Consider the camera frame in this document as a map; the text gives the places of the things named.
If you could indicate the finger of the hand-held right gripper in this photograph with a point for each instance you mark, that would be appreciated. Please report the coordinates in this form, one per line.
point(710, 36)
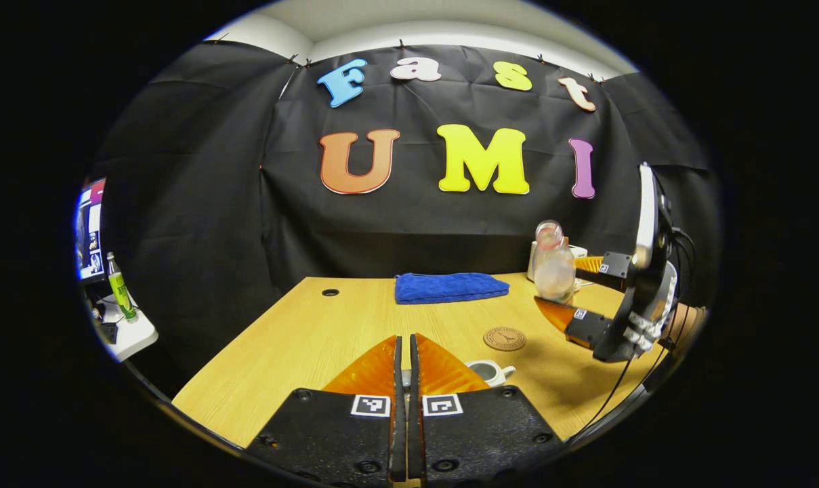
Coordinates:
point(589, 329)
point(616, 266)

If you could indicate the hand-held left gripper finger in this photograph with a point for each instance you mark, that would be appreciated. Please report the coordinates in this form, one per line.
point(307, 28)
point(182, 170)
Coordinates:
point(399, 440)
point(414, 440)

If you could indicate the clear plastic water bottle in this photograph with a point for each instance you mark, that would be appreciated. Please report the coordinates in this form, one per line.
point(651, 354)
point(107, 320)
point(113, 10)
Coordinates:
point(555, 271)

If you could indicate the round brown coaster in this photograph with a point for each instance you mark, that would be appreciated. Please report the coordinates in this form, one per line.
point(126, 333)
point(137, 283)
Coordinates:
point(505, 339)

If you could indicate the white floral teacup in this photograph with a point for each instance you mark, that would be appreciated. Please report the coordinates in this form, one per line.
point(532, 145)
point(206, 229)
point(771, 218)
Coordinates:
point(488, 373)

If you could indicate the green drink bottle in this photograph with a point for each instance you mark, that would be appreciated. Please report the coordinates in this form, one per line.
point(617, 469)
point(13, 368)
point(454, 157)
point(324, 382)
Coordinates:
point(121, 291)

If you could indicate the white toaster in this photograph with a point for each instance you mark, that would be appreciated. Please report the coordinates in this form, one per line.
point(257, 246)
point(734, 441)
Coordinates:
point(579, 251)

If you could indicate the folded blue towel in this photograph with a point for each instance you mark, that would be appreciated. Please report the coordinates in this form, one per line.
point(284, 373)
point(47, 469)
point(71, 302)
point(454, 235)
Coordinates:
point(450, 288)

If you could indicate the white side table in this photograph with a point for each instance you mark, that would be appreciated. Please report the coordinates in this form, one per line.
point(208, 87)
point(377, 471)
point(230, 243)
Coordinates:
point(135, 335)

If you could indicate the black backdrop cloth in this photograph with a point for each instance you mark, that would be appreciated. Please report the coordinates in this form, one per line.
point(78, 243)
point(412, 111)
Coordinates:
point(246, 190)

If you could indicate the black keyboard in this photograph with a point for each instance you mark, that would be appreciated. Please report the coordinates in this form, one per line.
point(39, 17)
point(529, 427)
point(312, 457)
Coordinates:
point(108, 333)

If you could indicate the computer monitor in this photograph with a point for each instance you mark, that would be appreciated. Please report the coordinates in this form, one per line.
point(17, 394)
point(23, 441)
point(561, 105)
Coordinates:
point(91, 230)

